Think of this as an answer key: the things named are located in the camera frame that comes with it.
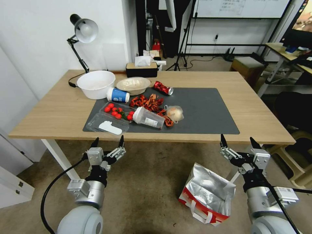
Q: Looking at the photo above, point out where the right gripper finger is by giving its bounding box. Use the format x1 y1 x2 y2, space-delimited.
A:
220 133 242 167
249 137 262 150

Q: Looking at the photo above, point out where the red silver food delivery bag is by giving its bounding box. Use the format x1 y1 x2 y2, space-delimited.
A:
178 162 237 227

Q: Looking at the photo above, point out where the clear bag with food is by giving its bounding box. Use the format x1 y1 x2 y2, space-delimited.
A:
164 105 184 124

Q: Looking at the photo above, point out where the clear plastic clamshell container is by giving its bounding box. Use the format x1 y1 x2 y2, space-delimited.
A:
87 101 136 134

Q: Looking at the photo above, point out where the white paper label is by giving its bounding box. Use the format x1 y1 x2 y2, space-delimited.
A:
98 120 123 135

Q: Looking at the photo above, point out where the beige plastic stool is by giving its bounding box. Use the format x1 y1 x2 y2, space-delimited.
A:
266 131 312 189

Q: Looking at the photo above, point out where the clear plastic shaker cup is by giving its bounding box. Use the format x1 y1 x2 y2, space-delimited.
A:
132 106 166 129

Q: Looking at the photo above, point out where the grey desk mat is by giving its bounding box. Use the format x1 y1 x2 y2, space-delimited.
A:
83 87 241 135

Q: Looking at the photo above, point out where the black office chair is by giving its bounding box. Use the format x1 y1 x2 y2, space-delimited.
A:
274 91 312 133

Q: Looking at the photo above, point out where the blue white paper cup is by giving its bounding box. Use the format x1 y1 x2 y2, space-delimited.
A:
106 87 131 103

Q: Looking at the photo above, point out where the red crayfish shell pile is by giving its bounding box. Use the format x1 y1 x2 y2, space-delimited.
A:
129 94 167 115

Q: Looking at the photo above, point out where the large white bowl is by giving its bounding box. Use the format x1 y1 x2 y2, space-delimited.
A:
76 70 116 100

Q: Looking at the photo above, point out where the red crayfish shell piece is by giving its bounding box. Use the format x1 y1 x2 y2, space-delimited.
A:
162 115 175 128

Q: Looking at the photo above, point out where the beige paper bowl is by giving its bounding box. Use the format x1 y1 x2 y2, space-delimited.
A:
116 77 151 96

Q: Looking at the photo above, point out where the brown cardboard box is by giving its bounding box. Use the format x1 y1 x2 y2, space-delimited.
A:
230 57 266 81

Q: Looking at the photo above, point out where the crushed red can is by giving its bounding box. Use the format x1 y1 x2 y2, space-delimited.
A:
153 81 174 96

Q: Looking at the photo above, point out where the black wooden-lid tissue box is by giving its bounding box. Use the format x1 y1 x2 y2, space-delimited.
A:
125 62 158 78

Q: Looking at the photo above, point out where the white cabinet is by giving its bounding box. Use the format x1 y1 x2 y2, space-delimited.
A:
0 165 35 209

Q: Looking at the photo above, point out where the black router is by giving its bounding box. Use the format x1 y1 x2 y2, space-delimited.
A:
224 47 236 60

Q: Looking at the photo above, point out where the white tissue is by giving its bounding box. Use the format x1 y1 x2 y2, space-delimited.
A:
134 56 151 67

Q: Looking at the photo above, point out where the black tripod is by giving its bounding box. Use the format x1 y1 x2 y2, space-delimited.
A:
165 0 197 72

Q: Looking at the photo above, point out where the black desk lamp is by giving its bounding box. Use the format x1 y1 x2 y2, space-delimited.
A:
66 14 99 74

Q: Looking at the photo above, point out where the black monitor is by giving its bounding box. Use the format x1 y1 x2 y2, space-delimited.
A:
282 0 312 47

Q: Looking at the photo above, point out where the whiteboard on black stand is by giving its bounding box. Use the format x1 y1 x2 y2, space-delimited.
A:
180 0 292 67

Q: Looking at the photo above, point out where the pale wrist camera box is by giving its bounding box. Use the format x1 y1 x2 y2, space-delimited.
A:
253 149 271 169
85 147 105 167

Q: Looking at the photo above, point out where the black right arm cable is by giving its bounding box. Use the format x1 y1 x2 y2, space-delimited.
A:
252 167 312 234

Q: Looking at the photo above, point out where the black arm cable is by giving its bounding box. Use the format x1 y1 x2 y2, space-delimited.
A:
40 156 90 234
252 167 312 234

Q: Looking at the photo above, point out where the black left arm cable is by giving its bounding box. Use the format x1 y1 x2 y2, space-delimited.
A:
40 156 90 234

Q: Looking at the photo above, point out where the black lamp cable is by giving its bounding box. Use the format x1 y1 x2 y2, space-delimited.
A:
68 72 86 88

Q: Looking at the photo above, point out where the wooden desk white frame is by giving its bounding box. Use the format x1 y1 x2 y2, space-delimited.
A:
256 43 312 98

